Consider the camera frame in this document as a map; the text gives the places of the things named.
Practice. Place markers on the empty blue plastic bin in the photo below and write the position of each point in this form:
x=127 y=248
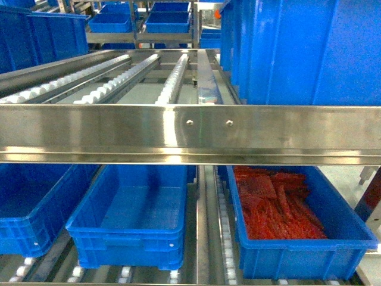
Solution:
x=132 y=215

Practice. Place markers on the blue plastic bin left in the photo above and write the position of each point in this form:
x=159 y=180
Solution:
x=36 y=202

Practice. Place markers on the steel shelf rack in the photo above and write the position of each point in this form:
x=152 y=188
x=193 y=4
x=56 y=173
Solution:
x=80 y=121

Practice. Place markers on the blue bin with red parts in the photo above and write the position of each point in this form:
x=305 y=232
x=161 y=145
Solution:
x=336 y=257

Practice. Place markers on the large blue bin upper shelf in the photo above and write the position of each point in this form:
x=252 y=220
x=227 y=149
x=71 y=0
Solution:
x=302 y=52

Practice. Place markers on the red parts pile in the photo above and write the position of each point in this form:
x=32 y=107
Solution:
x=274 y=205

